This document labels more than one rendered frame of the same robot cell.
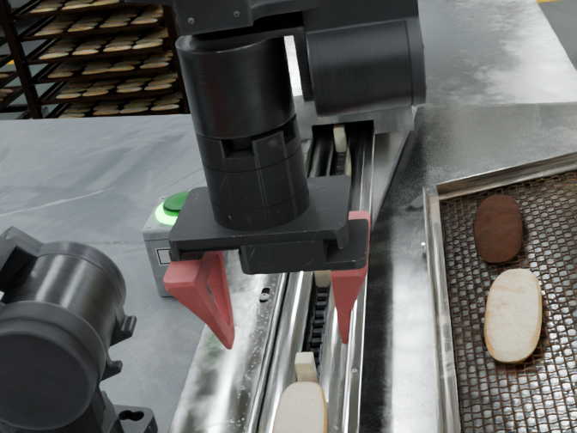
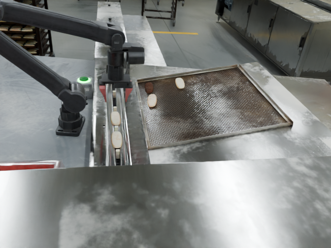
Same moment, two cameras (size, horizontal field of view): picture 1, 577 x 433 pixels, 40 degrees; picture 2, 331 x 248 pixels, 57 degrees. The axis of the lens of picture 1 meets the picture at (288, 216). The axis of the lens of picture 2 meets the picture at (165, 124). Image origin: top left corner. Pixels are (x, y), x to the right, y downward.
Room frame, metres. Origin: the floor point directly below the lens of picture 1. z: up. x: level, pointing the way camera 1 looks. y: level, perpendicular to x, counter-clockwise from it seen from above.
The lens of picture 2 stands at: (-0.59, 0.25, 1.51)
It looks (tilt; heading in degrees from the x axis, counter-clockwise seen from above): 33 degrees down; 336
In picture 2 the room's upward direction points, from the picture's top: 6 degrees clockwise
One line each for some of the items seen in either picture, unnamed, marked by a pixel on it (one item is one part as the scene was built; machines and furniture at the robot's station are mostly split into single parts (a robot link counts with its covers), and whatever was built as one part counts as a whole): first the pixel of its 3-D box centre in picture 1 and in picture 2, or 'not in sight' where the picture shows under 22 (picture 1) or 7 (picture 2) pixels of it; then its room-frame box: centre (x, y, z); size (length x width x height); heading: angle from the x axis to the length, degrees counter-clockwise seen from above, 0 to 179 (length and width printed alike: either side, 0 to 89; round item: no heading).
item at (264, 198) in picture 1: (256, 178); (115, 73); (0.42, 0.01, 1.04); 0.10 x 0.07 x 0.07; 78
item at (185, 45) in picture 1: (247, 76); (117, 56); (0.42, 0.01, 1.10); 0.07 x 0.06 x 0.07; 84
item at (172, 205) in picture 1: (184, 207); (83, 79); (0.68, 0.10, 0.90); 0.04 x 0.04 x 0.02
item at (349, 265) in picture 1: (314, 277); (122, 90); (0.41, -0.01, 0.97); 0.07 x 0.07 x 0.09; 78
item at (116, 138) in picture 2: not in sight; (116, 139); (0.27, 0.05, 0.86); 0.10 x 0.04 x 0.01; 169
